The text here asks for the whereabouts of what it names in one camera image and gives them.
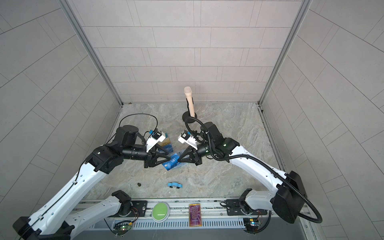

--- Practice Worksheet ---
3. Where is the thin black camera cable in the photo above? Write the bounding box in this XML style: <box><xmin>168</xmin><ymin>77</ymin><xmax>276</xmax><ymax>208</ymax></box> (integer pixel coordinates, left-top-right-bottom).
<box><xmin>104</xmin><ymin>113</ymin><xmax>159</xmax><ymax>145</ymax></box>

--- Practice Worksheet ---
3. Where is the left green circuit board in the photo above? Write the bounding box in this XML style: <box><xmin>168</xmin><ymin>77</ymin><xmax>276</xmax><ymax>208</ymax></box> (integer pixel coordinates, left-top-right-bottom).
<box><xmin>114</xmin><ymin>221</ymin><xmax>134</xmax><ymax>231</ymax></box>

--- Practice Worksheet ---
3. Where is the black round microphone stand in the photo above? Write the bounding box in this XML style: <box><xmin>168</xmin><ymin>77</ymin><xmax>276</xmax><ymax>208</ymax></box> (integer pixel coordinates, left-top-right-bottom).
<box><xmin>182</xmin><ymin>101</ymin><xmax>195</xmax><ymax>124</ymax></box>

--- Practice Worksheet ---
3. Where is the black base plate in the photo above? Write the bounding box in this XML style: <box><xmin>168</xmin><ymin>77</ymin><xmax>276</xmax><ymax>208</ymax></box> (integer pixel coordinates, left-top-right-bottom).
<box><xmin>220</xmin><ymin>199</ymin><xmax>268</xmax><ymax>216</ymax></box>
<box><xmin>109</xmin><ymin>201</ymin><xmax>148</xmax><ymax>218</ymax></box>

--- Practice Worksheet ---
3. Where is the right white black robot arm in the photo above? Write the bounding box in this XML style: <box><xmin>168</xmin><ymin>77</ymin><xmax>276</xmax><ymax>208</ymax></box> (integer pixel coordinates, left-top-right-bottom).
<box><xmin>178</xmin><ymin>122</ymin><xmax>306</xmax><ymax>224</ymax></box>

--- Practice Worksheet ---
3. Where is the black corrugated cable conduit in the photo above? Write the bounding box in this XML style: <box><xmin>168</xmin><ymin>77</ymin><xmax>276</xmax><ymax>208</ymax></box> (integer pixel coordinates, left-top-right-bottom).
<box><xmin>184</xmin><ymin>116</ymin><xmax>323</xmax><ymax>234</ymax></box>

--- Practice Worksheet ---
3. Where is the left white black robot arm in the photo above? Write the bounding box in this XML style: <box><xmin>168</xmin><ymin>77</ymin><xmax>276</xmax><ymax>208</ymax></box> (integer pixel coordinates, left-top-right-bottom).
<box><xmin>13</xmin><ymin>125</ymin><xmax>170</xmax><ymax>240</ymax></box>

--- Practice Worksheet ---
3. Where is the purple patterned card box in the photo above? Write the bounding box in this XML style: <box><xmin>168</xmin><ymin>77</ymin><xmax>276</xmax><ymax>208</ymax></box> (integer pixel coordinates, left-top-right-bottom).
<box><xmin>189</xmin><ymin>204</ymin><xmax>203</xmax><ymax>227</ymax></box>

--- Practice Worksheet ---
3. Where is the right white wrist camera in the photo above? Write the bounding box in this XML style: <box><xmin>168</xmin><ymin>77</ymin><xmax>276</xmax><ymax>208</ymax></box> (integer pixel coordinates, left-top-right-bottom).
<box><xmin>178</xmin><ymin>131</ymin><xmax>198</xmax><ymax>150</ymax></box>

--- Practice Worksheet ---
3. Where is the blue credit card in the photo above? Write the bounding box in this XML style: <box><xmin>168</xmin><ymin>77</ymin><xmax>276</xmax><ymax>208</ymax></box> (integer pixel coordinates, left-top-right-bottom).
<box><xmin>162</xmin><ymin>151</ymin><xmax>186</xmax><ymax>171</ymax></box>

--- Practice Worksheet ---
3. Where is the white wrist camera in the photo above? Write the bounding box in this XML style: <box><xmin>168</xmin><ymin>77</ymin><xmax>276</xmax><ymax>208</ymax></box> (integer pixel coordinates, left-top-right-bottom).
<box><xmin>146</xmin><ymin>130</ymin><xmax>166</xmax><ymax>153</ymax></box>
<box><xmin>178</xmin><ymin>131</ymin><xmax>198</xmax><ymax>150</ymax></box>

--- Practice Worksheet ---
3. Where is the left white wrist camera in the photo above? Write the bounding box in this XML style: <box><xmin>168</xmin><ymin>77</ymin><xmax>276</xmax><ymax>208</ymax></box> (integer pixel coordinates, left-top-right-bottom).
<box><xmin>146</xmin><ymin>130</ymin><xmax>166</xmax><ymax>153</ymax></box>

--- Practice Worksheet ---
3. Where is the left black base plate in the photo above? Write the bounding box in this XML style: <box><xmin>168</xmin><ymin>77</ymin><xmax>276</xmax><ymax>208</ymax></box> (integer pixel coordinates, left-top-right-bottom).
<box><xmin>109</xmin><ymin>201</ymin><xmax>148</xmax><ymax>218</ymax></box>

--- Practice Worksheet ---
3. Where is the green round button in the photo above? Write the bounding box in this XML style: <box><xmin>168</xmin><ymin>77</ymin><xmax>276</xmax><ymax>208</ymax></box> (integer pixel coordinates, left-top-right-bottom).
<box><xmin>152</xmin><ymin>202</ymin><xmax>170</xmax><ymax>223</ymax></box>

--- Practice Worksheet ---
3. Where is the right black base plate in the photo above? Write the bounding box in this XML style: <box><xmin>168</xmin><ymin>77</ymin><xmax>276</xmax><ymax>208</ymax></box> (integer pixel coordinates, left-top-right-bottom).
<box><xmin>220</xmin><ymin>199</ymin><xmax>268</xmax><ymax>216</ymax></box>

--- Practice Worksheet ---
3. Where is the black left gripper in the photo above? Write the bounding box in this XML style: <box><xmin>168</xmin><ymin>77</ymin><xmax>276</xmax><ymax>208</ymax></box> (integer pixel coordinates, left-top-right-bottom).
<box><xmin>121</xmin><ymin>144</ymin><xmax>171</xmax><ymax>170</ymax></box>

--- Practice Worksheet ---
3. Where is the beige microphone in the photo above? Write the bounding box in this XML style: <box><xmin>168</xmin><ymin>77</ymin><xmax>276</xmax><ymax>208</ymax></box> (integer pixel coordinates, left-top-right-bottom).
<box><xmin>184</xmin><ymin>87</ymin><xmax>196</xmax><ymax>117</ymax></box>

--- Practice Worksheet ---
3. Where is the blue toy car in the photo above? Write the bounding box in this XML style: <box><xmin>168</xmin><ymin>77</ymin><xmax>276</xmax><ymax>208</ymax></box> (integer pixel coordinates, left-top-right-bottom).
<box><xmin>168</xmin><ymin>182</ymin><xmax>183</xmax><ymax>189</ymax></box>

